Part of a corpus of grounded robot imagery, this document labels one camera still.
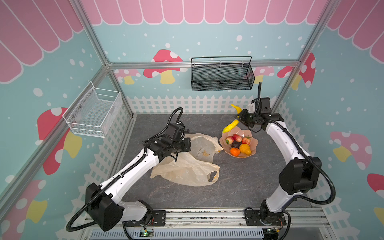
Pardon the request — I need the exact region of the yellow-green banana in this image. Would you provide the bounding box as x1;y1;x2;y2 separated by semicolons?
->
221;104;243;134

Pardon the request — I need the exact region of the translucent cream plastic bag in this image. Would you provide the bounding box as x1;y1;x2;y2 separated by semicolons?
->
151;133;224;187

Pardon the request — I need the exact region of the orange tangerine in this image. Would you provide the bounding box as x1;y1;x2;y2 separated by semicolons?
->
230;148;241;157

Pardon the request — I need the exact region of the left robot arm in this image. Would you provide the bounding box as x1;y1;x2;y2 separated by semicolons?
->
86;122;191;232

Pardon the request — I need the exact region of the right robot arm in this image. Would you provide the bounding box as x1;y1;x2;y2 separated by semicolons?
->
239;98;321;225

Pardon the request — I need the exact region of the red peach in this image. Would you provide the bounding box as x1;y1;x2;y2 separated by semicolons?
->
233;134;243;143

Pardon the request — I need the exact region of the red apple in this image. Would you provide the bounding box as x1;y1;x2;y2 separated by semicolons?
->
242;136;252;145

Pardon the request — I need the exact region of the pink flower-shaped fruit plate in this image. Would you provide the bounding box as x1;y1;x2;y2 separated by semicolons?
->
219;127;259;159

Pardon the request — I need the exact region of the dark purple fruit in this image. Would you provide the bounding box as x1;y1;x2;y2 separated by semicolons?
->
231;141;242;149

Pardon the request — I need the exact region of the yellow mango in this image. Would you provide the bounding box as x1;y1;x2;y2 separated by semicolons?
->
239;144;252;156

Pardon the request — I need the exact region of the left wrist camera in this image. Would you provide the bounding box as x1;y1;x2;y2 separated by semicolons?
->
165;122;186;141

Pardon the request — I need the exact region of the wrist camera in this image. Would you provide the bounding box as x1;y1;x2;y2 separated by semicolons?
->
165;122;186;141
249;98;272;116

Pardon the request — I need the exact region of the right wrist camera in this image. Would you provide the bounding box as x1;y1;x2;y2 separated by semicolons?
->
249;98;272;116

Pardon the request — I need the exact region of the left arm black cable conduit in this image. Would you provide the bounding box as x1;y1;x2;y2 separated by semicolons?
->
65;107;184;232

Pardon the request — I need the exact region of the black mesh wall basket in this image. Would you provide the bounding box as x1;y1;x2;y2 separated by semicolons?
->
191;56;256;92

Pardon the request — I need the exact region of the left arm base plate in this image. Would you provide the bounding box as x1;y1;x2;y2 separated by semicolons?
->
125;210;167;228

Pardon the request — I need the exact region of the white wire wall basket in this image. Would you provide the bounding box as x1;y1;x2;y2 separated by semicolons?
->
63;82;123;138

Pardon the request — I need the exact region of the aluminium mounting rail frame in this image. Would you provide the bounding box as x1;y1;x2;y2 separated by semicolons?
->
79;207;337;240

